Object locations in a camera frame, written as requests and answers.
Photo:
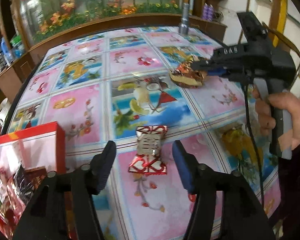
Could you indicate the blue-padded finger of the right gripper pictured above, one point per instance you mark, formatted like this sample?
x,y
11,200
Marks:
x,y
220,72

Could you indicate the purple bottles on shelf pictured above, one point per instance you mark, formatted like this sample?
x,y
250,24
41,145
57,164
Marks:
x,y
208,12

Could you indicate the wooden chair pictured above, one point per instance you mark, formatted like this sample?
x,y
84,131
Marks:
x,y
287,45

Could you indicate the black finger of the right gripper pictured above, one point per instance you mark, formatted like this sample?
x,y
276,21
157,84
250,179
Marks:
x,y
202,65

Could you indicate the silver flashlight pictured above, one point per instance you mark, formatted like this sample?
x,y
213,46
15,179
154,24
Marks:
x,y
185,23

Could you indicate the colourful patterned tablecloth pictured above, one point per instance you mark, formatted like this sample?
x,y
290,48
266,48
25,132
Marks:
x,y
117,86

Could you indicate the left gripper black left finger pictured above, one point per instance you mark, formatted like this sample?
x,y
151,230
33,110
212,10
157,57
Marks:
x,y
101,166

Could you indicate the floral glass partition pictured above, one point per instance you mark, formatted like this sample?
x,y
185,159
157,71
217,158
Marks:
x,y
41,19

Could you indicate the dark brown candy packet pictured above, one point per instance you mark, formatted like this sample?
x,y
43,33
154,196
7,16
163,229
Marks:
x,y
27,181

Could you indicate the red white box lid tray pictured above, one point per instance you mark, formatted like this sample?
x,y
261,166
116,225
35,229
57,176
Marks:
x,y
40,148

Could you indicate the brown gold snack packet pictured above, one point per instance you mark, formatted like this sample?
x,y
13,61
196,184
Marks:
x,y
184,76

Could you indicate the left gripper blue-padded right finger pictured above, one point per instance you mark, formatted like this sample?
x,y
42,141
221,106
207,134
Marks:
x,y
187,166

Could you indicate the red white candy packet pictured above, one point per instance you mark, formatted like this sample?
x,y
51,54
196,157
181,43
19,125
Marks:
x,y
147,160

